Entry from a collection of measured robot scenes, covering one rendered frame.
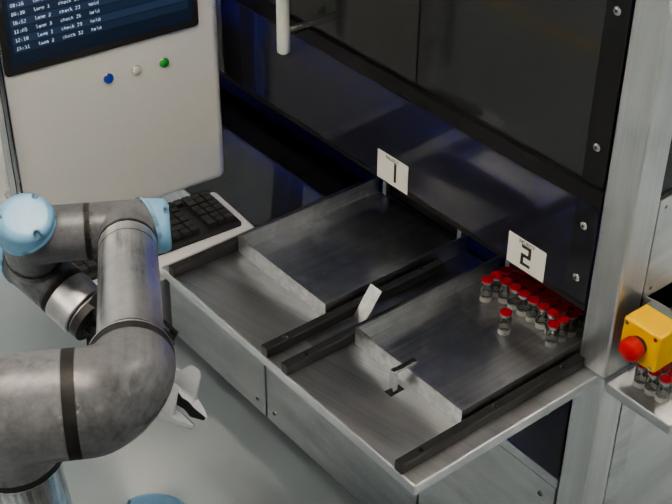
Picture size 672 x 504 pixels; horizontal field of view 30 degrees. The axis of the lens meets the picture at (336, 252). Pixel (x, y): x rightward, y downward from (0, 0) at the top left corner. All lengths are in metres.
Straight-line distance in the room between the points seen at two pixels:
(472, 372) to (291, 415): 1.02
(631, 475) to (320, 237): 0.72
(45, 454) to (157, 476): 1.86
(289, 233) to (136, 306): 1.00
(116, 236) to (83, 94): 0.91
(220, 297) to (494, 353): 0.49
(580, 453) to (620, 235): 0.46
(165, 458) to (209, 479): 0.14
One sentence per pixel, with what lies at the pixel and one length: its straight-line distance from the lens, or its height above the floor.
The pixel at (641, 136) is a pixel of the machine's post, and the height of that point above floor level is 1.34.
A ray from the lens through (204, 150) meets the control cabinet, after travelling 2.64.
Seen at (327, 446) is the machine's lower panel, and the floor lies 0.18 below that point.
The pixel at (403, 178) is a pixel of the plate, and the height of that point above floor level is 1.02.
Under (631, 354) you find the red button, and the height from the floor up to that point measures 1.00.
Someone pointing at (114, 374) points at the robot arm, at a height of 1.40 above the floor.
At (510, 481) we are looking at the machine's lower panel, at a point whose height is 0.51.
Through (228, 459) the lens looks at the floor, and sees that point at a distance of 3.18.
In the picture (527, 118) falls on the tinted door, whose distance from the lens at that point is 2.01.
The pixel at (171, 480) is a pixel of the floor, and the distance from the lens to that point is 3.14.
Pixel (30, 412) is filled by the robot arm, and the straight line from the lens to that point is 1.28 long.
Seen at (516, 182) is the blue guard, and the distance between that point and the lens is 2.07.
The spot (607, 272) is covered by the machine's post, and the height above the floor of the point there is 1.08.
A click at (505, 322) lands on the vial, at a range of 2.14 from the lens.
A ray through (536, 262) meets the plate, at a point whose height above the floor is 1.02.
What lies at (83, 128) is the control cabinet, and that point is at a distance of 2.48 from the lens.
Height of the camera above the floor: 2.24
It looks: 36 degrees down
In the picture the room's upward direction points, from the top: 1 degrees clockwise
